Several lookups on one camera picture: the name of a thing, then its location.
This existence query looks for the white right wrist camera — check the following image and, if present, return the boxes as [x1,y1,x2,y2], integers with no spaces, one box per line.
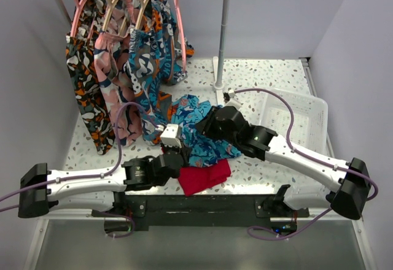
[223,89,243,110]

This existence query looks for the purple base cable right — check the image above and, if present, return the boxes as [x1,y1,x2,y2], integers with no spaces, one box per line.
[247,208,334,241]

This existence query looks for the white plastic basket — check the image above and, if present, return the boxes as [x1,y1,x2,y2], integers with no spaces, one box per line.
[259,88,328,154]

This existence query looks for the black orange camo shorts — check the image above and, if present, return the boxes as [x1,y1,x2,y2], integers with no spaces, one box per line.
[66,0,115,155]

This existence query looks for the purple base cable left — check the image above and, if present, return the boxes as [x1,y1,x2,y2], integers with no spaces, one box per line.
[104,213,138,239]

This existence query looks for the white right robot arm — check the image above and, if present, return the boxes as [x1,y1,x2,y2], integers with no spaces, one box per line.
[195,106,372,220]

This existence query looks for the pink navy patterned shorts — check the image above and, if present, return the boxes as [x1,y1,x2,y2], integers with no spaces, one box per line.
[93,0,142,147]

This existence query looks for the blue patterned shorts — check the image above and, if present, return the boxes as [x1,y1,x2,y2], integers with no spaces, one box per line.
[171,94,241,168]

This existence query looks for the pink plastic hanger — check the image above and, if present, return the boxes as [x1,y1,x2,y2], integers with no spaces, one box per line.
[173,0,187,73]

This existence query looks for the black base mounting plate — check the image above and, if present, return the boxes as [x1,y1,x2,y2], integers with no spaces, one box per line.
[91,192,309,233]

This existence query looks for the pink hanger far left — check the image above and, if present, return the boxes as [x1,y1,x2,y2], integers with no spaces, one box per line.
[69,0,88,38]

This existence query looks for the red folded cloth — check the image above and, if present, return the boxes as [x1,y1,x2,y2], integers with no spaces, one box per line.
[178,160,231,196]

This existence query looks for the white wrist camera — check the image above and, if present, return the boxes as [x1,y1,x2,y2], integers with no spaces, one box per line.
[160,124,182,147]
[223,89,243,110]

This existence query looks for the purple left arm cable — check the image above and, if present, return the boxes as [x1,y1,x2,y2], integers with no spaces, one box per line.
[0,101,166,212]

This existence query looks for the wooden hanger left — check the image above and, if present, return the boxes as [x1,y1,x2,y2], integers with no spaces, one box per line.
[94,0,126,34]

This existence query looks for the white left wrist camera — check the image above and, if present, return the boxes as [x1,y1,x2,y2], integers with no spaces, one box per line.
[160,124,182,147]

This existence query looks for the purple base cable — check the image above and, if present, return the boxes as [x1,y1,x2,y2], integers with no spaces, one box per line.
[247,208,334,241]
[104,213,138,239]

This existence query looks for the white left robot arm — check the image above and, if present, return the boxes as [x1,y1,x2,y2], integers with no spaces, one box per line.
[18,145,191,218]

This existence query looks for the teal orange patterned shorts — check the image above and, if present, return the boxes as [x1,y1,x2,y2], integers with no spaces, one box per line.
[128,0,195,145]

